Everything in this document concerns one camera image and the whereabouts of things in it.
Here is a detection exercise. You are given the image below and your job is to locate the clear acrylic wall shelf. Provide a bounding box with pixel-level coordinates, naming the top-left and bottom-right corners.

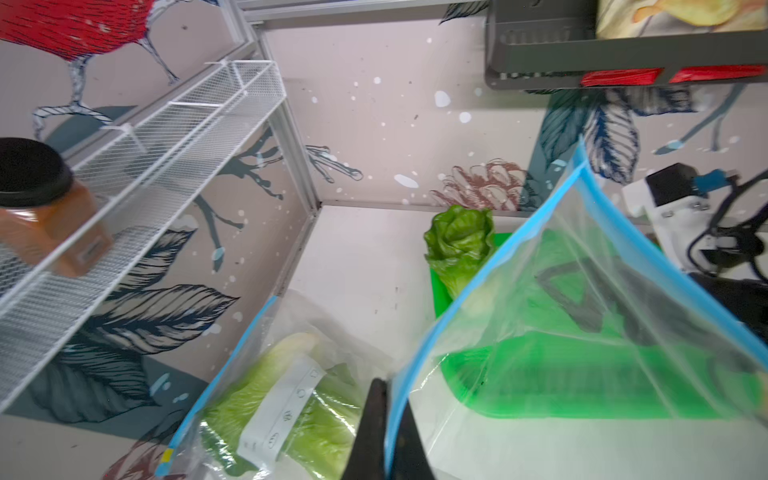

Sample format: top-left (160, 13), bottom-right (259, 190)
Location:
top-left (1, 60), bottom-right (286, 407)

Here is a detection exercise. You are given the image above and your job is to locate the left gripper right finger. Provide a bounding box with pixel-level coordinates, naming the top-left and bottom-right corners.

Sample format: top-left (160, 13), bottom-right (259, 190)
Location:
top-left (389, 402), bottom-right (436, 480)

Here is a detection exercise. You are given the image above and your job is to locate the clear zipper bag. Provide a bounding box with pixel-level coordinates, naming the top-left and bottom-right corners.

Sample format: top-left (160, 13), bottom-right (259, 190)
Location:
top-left (155, 290), bottom-right (392, 479)
top-left (384, 149), bottom-right (767, 479)

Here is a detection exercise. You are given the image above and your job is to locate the green plastic basket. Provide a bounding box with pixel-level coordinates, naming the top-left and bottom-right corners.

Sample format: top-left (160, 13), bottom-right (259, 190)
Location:
top-left (440, 229), bottom-right (767, 419)

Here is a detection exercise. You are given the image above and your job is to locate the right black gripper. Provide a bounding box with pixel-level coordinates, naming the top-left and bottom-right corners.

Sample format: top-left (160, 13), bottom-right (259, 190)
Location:
top-left (535, 259), bottom-right (768, 346)

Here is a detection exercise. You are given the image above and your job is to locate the black wall basket shelf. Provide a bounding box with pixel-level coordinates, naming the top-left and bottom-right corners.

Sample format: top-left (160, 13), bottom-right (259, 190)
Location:
top-left (485, 1), bottom-right (767, 90)

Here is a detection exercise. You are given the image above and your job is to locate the orange spice jar black lid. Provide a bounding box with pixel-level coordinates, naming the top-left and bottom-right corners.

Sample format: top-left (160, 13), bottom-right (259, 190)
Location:
top-left (1, 137), bottom-right (98, 266)

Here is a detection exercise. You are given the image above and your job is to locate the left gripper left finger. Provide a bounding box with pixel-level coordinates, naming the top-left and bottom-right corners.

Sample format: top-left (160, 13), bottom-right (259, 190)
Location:
top-left (341, 379), bottom-right (388, 480)

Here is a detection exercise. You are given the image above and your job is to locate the chinese cabbage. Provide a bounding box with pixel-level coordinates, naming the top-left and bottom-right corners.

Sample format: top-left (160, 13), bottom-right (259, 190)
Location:
top-left (423, 205), bottom-right (496, 300)
top-left (200, 332), bottom-right (364, 479)

